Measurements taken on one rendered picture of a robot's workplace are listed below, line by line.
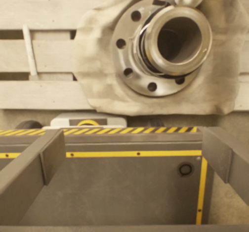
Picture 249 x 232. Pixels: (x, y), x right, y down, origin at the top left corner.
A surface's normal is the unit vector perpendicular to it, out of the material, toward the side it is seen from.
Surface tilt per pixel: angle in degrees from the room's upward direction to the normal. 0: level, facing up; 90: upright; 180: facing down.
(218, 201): 0
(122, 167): 0
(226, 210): 0
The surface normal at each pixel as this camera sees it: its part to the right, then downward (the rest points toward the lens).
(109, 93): -0.47, 0.62
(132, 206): -0.01, 0.25
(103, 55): 0.86, 0.09
